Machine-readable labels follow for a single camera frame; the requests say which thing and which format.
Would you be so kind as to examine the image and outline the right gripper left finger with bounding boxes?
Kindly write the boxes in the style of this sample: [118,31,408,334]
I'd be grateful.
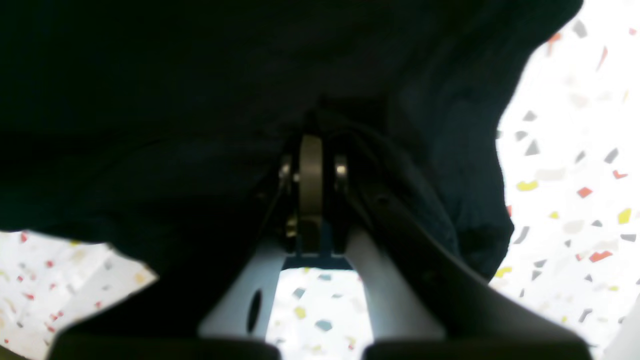
[49,153,297,360]

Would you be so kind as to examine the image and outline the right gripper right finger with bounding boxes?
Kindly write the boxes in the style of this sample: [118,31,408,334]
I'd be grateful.
[333,155,591,360]

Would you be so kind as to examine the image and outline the black t-shirt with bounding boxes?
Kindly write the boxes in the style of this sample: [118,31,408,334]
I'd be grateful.
[0,0,585,341]

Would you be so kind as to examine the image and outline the terrazzo patterned tablecloth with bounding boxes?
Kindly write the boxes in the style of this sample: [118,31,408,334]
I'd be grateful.
[1,0,640,360]

